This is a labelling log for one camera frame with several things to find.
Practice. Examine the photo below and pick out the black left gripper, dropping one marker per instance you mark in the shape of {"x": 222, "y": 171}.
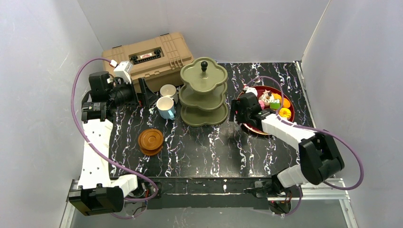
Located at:
{"x": 138, "y": 94}

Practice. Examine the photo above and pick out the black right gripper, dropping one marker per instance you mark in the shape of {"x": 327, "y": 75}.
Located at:
{"x": 235, "y": 111}

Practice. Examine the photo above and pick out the red round lacquer tray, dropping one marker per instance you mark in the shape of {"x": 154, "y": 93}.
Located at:
{"x": 262, "y": 89}

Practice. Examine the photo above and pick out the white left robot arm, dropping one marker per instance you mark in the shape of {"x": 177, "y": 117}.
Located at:
{"x": 104, "y": 185}

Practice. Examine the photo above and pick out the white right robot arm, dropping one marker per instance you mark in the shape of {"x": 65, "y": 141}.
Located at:
{"x": 319, "y": 155}

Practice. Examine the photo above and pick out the blue mug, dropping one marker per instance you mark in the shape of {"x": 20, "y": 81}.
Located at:
{"x": 165, "y": 106}

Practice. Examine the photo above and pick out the white cup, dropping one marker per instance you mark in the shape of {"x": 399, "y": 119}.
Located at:
{"x": 169, "y": 90}

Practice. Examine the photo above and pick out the green cube sweet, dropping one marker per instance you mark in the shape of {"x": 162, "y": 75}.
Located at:
{"x": 275, "y": 104}

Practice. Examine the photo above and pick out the tan plastic toolbox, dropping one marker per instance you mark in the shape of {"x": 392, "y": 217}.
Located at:
{"x": 158, "y": 60}

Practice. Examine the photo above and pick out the stacked brown wooden coasters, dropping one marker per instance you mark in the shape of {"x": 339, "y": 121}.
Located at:
{"x": 150, "y": 142}

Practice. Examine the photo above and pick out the green three-tier serving stand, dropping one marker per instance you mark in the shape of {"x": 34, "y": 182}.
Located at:
{"x": 203, "y": 93}

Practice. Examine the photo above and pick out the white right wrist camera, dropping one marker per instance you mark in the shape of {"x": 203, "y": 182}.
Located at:
{"x": 248, "y": 89}

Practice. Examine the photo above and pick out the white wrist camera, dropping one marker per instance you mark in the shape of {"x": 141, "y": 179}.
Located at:
{"x": 248, "y": 89}
{"x": 122, "y": 70}

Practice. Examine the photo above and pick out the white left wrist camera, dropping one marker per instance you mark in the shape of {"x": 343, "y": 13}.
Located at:
{"x": 122, "y": 70}

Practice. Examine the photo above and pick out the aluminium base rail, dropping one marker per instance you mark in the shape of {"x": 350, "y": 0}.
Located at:
{"x": 221, "y": 203}

